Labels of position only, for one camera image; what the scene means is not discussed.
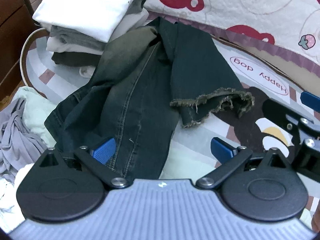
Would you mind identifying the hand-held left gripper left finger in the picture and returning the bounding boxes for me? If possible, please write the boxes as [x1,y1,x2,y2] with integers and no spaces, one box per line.
[39,137,131,189]

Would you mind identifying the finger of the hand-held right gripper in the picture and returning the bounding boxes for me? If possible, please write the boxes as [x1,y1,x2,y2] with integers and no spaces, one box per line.
[262,97,320,143]
[301,91,320,110]

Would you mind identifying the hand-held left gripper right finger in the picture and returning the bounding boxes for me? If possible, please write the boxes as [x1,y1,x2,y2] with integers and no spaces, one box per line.
[196,137,289,190]

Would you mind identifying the dark denim jeans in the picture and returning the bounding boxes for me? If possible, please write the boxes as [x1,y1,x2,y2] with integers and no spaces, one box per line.
[44,16,255,180]

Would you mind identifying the beige mattress side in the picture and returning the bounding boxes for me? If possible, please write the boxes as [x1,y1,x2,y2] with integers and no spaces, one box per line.
[217,37,320,87]

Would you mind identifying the person's bare leg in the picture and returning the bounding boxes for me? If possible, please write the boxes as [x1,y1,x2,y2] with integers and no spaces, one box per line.
[311,214,320,233]

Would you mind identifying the small white cloth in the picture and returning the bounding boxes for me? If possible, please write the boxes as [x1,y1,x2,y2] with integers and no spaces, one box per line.
[79,66,98,78]

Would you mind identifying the lilac grey crumpled cloth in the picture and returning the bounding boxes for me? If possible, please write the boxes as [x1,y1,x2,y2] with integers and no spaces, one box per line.
[0,97,50,180]

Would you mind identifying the dark brown folded garment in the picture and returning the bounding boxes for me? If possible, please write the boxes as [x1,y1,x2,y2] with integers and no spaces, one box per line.
[51,51,102,67]

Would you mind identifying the bear-print white quilt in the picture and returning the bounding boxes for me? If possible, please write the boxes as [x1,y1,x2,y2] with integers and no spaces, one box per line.
[144,0,320,65]

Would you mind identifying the grey folded shirt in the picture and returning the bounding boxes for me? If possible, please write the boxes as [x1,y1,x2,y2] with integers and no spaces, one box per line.
[49,24,107,52]

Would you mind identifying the white folded shirt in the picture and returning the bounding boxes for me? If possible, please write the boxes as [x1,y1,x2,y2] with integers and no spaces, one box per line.
[32,0,150,43]

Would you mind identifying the brown wooden cabinet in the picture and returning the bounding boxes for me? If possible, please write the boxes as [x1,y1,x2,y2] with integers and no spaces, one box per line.
[0,0,38,105]

